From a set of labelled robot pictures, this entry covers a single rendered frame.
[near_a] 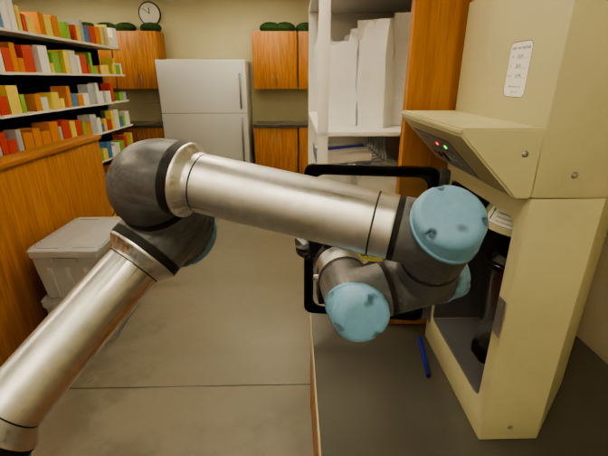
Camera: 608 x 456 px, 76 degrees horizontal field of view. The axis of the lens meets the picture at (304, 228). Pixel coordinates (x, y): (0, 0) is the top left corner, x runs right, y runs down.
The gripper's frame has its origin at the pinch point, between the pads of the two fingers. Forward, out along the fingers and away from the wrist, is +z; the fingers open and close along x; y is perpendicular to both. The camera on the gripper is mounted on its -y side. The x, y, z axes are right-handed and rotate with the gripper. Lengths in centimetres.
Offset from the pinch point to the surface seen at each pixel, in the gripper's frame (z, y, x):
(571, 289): -27.0, -4.5, -36.1
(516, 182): -25.4, 14.1, -25.5
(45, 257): 143, -55, 139
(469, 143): -24.3, 20.2, -18.7
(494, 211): -12.7, 4.5, -31.0
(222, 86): 473, 18, 47
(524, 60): -16.9, 29.8, -30.5
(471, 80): 0.0, 26.5, -32.1
